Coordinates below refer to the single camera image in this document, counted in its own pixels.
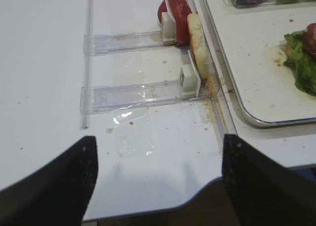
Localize green lettuce leaf on tray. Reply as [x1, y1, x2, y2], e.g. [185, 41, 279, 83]
[283, 31, 316, 95]

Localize clear rail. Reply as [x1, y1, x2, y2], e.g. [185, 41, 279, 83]
[80, 0, 94, 130]
[188, 0, 237, 151]

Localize white pusher block upper left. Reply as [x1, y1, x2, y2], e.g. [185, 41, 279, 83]
[161, 0, 177, 42]

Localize white bread bun slice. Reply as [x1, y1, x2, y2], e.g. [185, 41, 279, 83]
[187, 13, 210, 80]

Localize cream metal tray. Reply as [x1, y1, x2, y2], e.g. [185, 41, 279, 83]
[194, 0, 316, 127]

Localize clear track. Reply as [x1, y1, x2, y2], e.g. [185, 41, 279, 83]
[83, 31, 176, 56]
[80, 80, 214, 115]

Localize white pusher block lower left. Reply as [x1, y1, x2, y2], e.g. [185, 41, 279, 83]
[178, 50, 201, 97]

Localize clear left outer rail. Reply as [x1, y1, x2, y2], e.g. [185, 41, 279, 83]
[80, 0, 94, 130]

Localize red tomato slices stack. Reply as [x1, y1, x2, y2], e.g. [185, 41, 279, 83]
[158, 0, 192, 45]

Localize pink meat patty slice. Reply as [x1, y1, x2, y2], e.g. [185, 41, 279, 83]
[303, 23, 316, 56]

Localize clear lower left track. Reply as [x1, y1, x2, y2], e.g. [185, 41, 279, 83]
[80, 80, 214, 115]

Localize bottom bun on tray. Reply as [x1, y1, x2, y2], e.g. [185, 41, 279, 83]
[282, 43, 292, 58]

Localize clear left inner rail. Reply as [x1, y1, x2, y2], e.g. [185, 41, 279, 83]
[188, 0, 237, 151]

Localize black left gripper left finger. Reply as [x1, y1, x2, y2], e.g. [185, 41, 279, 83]
[0, 136, 98, 226]

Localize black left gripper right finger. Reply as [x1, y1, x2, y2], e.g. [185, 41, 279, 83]
[222, 134, 316, 226]

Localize clear upper left track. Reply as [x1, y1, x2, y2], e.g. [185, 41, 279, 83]
[83, 31, 176, 56]

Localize white pusher block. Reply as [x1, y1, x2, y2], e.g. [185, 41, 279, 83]
[161, 0, 177, 42]
[178, 50, 201, 97]

